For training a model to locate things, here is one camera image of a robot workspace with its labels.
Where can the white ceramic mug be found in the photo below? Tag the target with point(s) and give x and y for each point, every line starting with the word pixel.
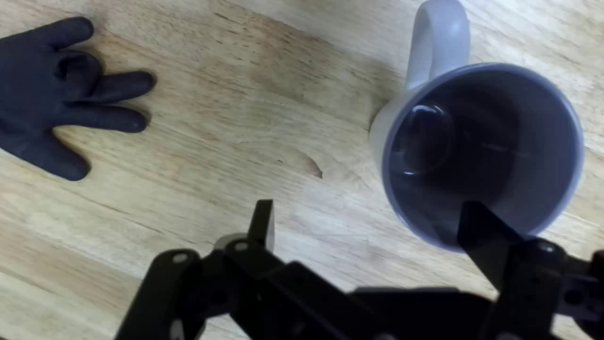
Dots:
pixel 457 132

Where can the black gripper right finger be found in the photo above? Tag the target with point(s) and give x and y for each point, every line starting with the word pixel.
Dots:
pixel 537 281

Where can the black gloved hand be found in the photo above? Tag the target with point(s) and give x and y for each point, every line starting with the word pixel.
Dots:
pixel 46 84

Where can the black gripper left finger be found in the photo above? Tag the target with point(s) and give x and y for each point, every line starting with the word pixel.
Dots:
pixel 242 279

